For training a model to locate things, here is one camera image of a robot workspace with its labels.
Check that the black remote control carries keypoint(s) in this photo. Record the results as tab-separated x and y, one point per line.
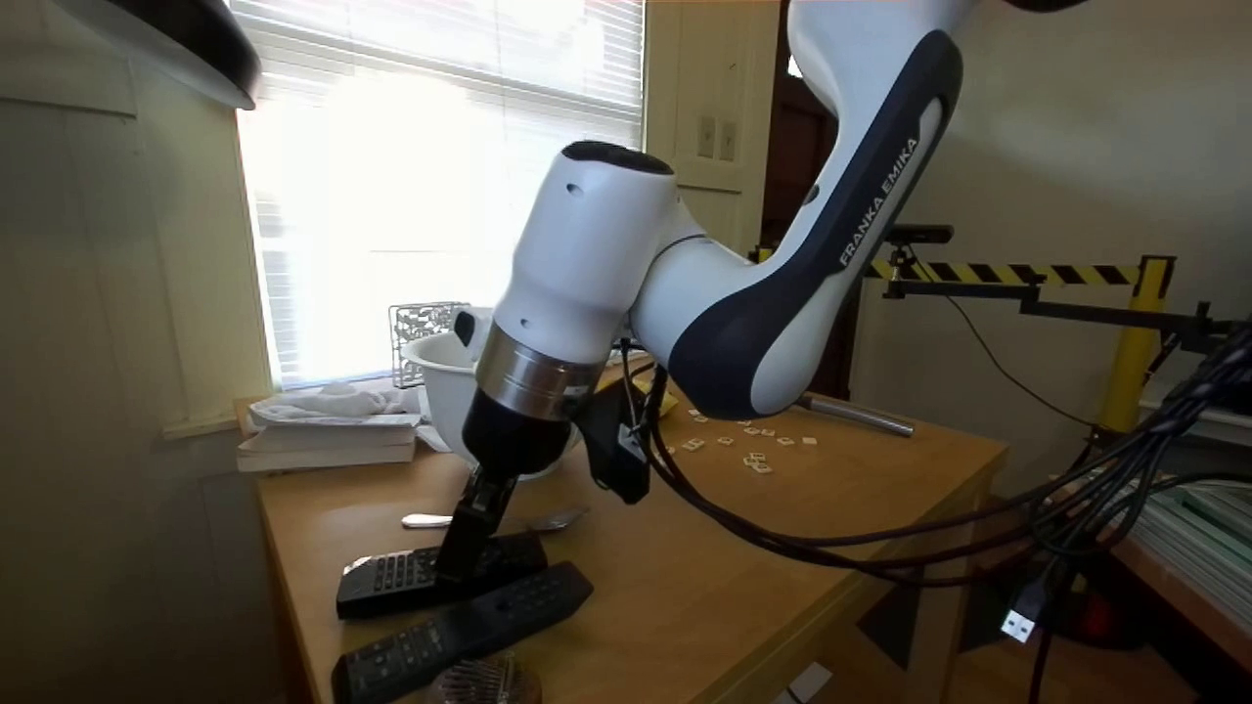
461	631
410	581

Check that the stack of papers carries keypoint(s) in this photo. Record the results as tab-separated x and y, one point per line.
328	427

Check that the white colander bowl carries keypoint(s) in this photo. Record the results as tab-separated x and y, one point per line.
448	386

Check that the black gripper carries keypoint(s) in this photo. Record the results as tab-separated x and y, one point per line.
508	446

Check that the yellow black striped barrier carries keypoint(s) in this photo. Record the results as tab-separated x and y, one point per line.
1140	340

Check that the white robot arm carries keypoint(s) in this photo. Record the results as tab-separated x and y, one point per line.
619	249

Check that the black camera on stand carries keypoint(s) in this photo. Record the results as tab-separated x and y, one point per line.
902	244

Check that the metal spoon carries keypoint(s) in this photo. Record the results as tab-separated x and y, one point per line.
437	523

